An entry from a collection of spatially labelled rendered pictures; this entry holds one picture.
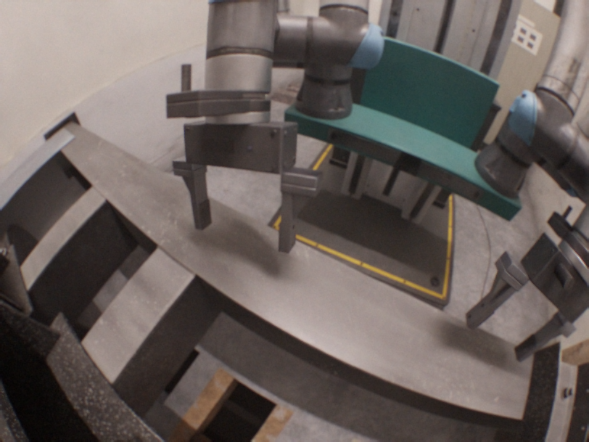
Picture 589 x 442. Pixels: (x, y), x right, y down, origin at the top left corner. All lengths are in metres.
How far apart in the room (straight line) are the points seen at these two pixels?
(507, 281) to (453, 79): 0.50
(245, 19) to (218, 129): 0.12
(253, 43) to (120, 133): 1.30
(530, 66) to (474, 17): 1.84
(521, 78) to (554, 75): 2.11
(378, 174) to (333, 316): 0.66
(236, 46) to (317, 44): 0.14
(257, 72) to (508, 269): 0.33
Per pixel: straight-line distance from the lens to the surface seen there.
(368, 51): 0.37
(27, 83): 1.39
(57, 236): 0.67
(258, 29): 0.26
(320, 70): 0.57
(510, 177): 0.64
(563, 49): 0.46
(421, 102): 0.69
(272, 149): 0.24
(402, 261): 0.87
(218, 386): 1.03
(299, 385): 1.00
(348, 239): 0.84
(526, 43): 2.53
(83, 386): 0.46
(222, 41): 0.26
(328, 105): 0.59
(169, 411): 1.12
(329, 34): 0.36
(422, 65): 0.66
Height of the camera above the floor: 1.00
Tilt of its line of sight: 52 degrees down
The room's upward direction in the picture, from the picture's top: 4 degrees clockwise
